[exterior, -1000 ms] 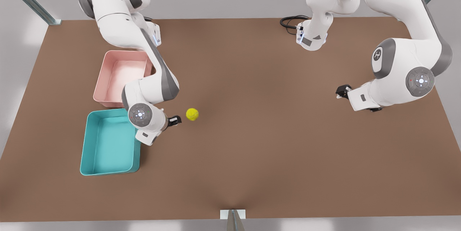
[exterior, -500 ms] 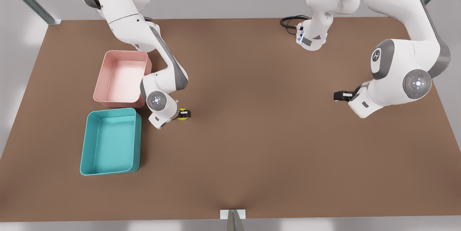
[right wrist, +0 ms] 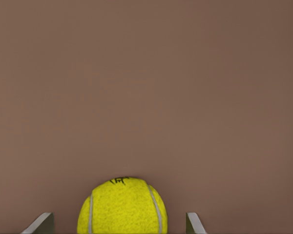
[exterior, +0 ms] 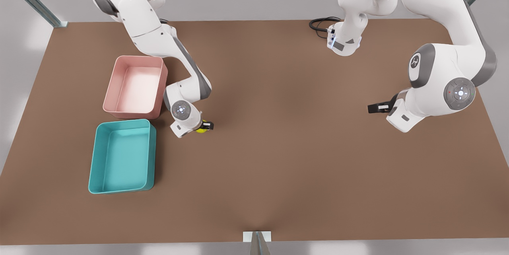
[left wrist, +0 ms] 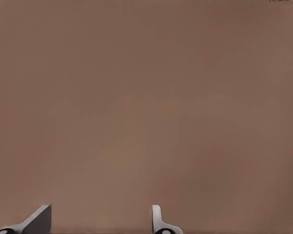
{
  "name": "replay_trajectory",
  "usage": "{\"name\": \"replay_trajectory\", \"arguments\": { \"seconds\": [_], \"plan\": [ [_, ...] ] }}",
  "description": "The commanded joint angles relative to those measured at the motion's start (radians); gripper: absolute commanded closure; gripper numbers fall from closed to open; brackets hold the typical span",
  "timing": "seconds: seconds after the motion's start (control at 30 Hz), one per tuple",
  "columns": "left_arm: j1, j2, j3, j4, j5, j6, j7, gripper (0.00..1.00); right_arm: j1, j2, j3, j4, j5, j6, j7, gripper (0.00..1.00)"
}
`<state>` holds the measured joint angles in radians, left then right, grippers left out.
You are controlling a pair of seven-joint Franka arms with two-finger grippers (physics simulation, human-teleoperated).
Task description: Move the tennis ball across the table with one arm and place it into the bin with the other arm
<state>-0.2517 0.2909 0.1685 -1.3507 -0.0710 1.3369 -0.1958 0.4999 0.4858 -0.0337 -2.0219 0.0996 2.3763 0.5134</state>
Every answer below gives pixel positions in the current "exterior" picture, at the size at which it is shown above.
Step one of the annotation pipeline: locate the teal rectangular tray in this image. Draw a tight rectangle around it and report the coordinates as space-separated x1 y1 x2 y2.
88 119 157 195

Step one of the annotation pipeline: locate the black cable loop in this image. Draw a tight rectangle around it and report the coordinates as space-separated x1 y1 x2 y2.
309 17 343 39

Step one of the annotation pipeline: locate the pink rectangular tray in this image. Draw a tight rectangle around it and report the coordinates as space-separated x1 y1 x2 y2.
103 55 168 120

